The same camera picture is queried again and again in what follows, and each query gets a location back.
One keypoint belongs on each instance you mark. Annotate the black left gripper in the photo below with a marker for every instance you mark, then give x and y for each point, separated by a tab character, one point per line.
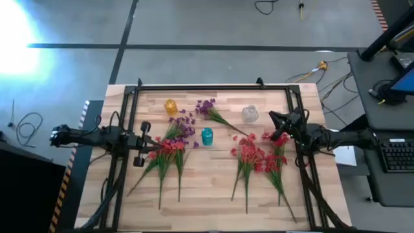
140	142

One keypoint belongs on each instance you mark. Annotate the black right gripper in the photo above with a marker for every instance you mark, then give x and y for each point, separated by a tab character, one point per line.
288	121

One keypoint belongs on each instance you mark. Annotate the red artificial flower bunch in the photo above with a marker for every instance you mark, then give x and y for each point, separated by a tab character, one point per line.
278	149
275	174
152	155

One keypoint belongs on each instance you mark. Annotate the blue textured glass vase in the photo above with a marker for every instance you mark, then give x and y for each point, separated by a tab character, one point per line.
207	136

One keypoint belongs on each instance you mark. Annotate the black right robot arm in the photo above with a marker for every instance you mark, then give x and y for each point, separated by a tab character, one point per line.
339	139

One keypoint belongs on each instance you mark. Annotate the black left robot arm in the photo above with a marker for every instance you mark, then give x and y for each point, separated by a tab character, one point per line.
90	137

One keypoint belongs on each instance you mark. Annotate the clear cut glass vase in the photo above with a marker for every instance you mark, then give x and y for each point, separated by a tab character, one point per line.
250	114

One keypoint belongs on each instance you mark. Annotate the yellow glass vase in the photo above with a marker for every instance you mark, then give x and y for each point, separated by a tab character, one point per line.
170	106

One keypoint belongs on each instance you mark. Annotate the white paper sheet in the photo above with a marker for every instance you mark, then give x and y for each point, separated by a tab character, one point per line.
346	157

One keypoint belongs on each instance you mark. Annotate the black mat hazard stripe edge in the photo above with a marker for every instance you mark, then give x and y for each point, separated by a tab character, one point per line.
81	174

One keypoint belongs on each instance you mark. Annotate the grey desk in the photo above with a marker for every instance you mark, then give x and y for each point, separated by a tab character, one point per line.
365	74
388	191

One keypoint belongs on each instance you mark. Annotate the black computer keyboard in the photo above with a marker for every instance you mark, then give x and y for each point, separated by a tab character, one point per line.
398	157

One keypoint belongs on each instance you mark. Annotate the large black box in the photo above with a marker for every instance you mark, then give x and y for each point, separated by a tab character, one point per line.
29	194

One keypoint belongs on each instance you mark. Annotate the monitor with blue screen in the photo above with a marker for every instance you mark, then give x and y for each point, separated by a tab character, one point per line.
406	82

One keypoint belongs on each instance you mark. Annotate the black stand pole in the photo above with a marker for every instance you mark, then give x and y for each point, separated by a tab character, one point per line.
385	35

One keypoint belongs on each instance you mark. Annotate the red white striped tape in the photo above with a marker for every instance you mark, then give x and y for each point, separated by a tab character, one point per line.
378	13

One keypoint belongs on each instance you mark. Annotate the grey yellow equipment box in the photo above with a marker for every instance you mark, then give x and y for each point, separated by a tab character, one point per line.
404	39

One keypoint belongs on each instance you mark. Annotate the small black frame clamp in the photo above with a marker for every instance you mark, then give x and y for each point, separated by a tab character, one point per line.
260	82
139	82

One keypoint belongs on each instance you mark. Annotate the black aluminium table frame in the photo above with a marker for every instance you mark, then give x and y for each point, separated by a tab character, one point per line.
210	87

